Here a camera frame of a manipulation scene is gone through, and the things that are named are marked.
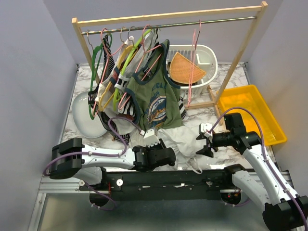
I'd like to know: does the white tank top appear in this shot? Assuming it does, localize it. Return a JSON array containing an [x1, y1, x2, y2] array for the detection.
[[158, 126, 203, 175]]

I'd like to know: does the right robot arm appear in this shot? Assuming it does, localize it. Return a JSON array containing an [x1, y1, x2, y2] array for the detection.
[[197, 113, 308, 231]]

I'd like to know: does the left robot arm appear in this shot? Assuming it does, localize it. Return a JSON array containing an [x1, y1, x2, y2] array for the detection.
[[43, 138, 176, 190]]

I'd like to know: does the striped cloth right of top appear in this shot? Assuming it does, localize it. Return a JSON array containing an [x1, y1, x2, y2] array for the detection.
[[178, 96, 186, 119]]

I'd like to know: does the white cloth under green top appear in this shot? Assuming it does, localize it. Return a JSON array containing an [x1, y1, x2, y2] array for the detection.
[[113, 115, 146, 148]]

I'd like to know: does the green graphic tank top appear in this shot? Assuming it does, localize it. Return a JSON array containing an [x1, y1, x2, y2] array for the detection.
[[125, 39, 183, 130]]

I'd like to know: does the lime green plastic hanger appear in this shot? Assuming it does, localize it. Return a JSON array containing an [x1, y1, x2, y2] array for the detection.
[[113, 29, 157, 112]]

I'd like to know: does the black white striped top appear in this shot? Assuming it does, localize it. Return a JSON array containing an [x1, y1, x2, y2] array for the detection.
[[88, 34, 131, 145]]

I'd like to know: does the pink hanger under green top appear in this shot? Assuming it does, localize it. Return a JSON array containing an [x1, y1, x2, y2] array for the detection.
[[115, 28, 159, 115]]

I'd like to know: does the yellow plastic hanger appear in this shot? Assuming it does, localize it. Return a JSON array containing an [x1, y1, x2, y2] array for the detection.
[[98, 45, 134, 112]]

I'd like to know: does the pink hanger at left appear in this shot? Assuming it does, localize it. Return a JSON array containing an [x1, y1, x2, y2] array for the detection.
[[92, 28, 126, 117]]

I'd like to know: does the yellow plastic tray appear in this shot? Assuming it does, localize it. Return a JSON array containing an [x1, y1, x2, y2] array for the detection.
[[218, 85, 287, 146]]

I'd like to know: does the orange woven fan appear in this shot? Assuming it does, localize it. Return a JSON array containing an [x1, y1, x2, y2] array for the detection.
[[169, 52, 206, 84]]

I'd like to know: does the white oval plate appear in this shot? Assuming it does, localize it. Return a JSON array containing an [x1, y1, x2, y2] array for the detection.
[[72, 92, 107, 139]]

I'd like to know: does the white plastic laundry basket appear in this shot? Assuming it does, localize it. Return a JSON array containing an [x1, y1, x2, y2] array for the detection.
[[166, 45, 218, 99]]

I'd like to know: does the metal hanging rod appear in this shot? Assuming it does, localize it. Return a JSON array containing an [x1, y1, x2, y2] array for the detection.
[[81, 15, 257, 36]]

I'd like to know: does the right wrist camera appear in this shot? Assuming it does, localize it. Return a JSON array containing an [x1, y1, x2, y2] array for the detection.
[[199, 123, 213, 138]]

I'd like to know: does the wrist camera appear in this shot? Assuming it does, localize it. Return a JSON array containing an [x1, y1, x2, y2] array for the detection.
[[143, 128, 160, 147], [199, 123, 213, 138]]

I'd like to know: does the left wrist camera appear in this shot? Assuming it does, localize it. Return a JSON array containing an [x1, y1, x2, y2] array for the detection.
[[143, 128, 160, 147]]

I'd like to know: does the wooden clothes rack frame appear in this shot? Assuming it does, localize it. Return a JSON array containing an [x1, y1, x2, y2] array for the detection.
[[72, 2, 267, 122]]

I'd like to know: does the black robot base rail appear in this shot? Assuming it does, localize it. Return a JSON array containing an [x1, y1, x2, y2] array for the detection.
[[93, 169, 247, 205]]

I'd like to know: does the empty pink wire hanger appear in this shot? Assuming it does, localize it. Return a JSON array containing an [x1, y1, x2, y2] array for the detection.
[[187, 20, 202, 107]]

